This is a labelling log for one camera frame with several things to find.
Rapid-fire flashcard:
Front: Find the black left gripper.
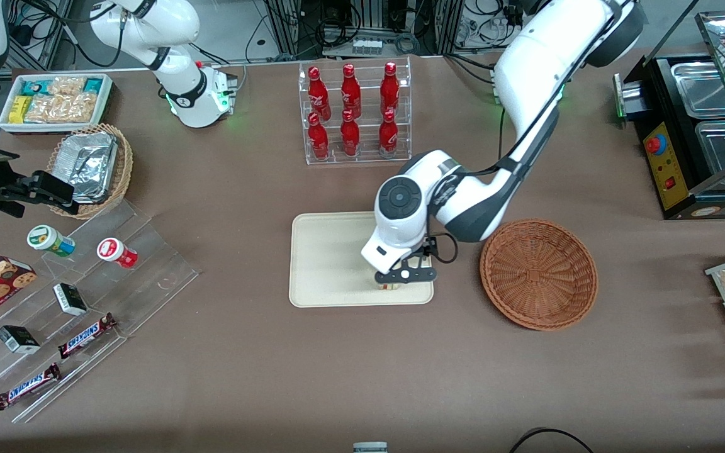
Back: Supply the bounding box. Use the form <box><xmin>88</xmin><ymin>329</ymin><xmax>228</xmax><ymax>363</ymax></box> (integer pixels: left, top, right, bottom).
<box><xmin>374</xmin><ymin>242</ymin><xmax>437</xmax><ymax>285</ymax></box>

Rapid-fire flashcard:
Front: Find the aluminium foil tray stack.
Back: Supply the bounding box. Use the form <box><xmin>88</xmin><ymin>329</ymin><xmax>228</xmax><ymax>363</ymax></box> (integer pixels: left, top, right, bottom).
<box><xmin>53</xmin><ymin>131</ymin><xmax>119</xmax><ymax>204</ymax></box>

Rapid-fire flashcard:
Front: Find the cream plastic tray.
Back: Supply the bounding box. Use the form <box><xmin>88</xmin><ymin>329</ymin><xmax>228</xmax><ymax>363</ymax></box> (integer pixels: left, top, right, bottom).
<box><xmin>289</xmin><ymin>210</ymin><xmax>434</xmax><ymax>308</ymax></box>

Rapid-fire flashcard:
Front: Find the light wicker basket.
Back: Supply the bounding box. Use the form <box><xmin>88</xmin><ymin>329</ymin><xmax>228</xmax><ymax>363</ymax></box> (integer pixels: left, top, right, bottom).
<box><xmin>47</xmin><ymin>123</ymin><xmax>134</xmax><ymax>220</ymax></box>

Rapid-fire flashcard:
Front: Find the brown wicker basket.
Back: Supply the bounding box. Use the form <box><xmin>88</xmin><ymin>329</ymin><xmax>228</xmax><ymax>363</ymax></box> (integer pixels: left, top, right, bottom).
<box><xmin>480</xmin><ymin>218</ymin><xmax>599</xmax><ymax>332</ymax></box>

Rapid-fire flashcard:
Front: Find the green lid cup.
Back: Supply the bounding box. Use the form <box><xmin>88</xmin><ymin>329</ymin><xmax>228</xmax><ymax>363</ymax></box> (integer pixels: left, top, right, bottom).
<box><xmin>27</xmin><ymin>225</ymin><xmax>76</xmax><ymax>258</ymax></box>

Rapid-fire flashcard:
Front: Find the red white cup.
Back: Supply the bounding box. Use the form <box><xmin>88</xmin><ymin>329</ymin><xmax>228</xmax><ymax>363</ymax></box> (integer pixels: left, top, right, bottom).
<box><xmin>97</xmin><ymin>237</ymin><xmax>138</xmax><ymax>269</ymax></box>

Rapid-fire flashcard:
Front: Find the clear cracker bag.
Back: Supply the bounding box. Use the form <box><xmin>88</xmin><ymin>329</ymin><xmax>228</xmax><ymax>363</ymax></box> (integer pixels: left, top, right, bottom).
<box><xmin>25</xmin><ymin>93</ymin><xmax>98</xmax><ymax>124</ymax></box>
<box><xmin>48</xmin><ymin>77</ymin><xmax>86</xmax><ymax>98</ymax></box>

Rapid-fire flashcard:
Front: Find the white plastic snack bin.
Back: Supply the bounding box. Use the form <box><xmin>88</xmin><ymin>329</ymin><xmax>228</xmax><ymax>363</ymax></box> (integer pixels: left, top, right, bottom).
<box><xmin>0</xmin><ymin>73</ymin><xmax>114</xmax><ymax>135</ymax></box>

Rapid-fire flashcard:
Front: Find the yellow snack packet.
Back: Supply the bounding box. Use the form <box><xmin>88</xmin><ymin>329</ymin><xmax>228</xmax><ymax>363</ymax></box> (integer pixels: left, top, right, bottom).
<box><xmin>9</xmin><ymin>96</ymin><xmax>33</xmax><ymax>124</ymax></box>

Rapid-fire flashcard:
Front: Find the small black box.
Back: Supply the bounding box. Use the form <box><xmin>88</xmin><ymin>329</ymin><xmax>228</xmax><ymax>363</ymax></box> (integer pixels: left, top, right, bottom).
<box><xmin>0</xmin><ymin>325</ymin><xmax>41</xmax><ymax>354</ymax></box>
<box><xmin>53</xmin><ymin>282</ymin><xmax>88</xmax><ymax>316</ymax></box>

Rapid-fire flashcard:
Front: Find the clear acrylic stepped display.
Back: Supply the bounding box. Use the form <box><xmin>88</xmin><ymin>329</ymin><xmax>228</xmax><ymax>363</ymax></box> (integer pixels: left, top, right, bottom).
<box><xmin>0</xmin><ymin>198</ymin><xmax>201</xmax><ymax>424</ymax></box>

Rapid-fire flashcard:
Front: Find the clear acrylic bottle rack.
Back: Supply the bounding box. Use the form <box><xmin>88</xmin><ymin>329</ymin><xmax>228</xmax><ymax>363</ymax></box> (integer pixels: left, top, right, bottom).
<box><xmin>298</xmin><ymin>57</ymin><xmax>412</xmax><ymax>166</ymax></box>

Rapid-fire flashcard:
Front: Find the snickers bar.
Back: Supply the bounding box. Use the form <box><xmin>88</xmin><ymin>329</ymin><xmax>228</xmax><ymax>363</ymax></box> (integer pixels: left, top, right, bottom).
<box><xmin>57</xmin><ymin>313</ymin><xmax>117</xmax><ymax>360</ymax></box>
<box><xmin>0</xmin><ymin>363</ymin><xmax>62</xmax><ymax>411</ymax></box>

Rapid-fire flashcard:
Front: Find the red cola bottle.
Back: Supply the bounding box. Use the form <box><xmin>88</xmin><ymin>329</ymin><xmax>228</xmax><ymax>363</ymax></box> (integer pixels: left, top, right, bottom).
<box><xmin>340</xmin><ymin>109</ymin><xmax>361</xmax><ymax>157</ymax></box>
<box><xmin>380</xmin><ymin>61</ymin><xmax>400</xmax><ymax>117</ymax></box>
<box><xmin>308</xmin><ymin>66</ymin><xmax>332</xmax><ymax>121</ymax></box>
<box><xmin>340</xmin><ymin>63</ymin><xmax>362</xmax><ymax>119</ymax></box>
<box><xmin>379</xmin><ymin>108</ymin><xmax>399</xmax><ymax>156</ymax></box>
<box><xmin>308</xmin><ymin>112</ymin><xmax>330</xmax><ymax>160</ymax></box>

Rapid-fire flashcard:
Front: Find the black food warmer machine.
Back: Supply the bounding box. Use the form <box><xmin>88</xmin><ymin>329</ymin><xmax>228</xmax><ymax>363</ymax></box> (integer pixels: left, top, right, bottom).
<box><xmin>613</xmin><ymin>9</ymin><xmax>725</xmax><ymax>221</ymax></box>

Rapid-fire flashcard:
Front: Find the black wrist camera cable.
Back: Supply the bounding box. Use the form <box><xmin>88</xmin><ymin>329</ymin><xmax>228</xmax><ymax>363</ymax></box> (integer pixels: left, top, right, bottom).
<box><xmin>425</xmin><ymin>0</ymin><xmax>627</xmax><ymax>266</ymax></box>

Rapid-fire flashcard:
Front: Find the black table cable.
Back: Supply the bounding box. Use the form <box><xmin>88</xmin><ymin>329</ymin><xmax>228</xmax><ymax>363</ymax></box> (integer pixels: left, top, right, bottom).
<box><xmin>509</xmin><ymin>428</ymin><xmax>596</xmax><ymax>453</ymax></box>

